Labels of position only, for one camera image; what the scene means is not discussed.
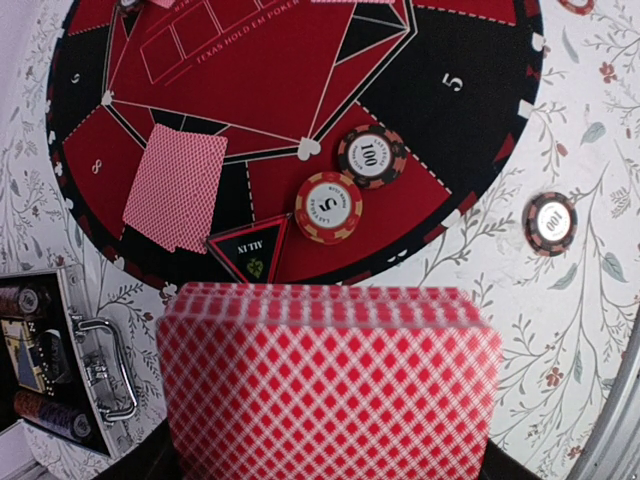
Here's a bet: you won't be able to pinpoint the blue card deck in case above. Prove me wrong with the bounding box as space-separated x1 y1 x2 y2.
1 319 46 394

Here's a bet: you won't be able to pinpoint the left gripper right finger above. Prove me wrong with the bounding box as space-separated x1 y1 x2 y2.
484 442 540 480

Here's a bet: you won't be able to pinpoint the black dealer button in case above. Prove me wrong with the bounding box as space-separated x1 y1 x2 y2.
36 329 72 384

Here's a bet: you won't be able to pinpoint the floral white table cloth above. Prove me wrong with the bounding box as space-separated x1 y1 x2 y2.
1 1 639 479

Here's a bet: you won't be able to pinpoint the orange chip stack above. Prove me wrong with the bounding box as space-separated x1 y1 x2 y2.
558 0 596 16

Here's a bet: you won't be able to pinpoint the triangular all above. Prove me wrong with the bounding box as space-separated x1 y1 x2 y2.
205 213 292 284

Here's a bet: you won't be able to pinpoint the orange chips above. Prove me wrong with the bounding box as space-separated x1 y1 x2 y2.
294 171 363 245

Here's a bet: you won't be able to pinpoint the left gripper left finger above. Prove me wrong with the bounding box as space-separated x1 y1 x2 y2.
99 424 183 480

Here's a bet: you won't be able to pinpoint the right chip row in case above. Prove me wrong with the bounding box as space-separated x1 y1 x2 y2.
1 286 43 316

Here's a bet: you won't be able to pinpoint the dark chips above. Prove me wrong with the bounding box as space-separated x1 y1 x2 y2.
337 124 409 189

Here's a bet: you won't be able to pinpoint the left chip row in case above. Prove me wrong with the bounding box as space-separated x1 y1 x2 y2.
13 390 93 442

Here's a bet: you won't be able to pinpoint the chip row in case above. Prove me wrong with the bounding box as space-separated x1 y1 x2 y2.
13 390 93 442
1 286 43 316

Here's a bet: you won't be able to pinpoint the front aluminium rail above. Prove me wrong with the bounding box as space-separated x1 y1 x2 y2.
569 352 639 479

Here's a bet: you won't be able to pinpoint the round red black poker mat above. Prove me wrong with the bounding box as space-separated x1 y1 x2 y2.
46 1 543 287

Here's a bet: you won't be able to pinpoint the red playing card deck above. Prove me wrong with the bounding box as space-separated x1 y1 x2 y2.
156 283 502 479

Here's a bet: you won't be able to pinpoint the aluminium poker case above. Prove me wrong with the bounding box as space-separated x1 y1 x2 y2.
1 266 139 458

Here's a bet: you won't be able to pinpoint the single red dealt card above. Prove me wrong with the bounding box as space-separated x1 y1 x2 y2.
122 124 228 254

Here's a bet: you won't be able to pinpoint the dark red chip stack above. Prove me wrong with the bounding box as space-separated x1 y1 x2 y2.
523 191 578 257

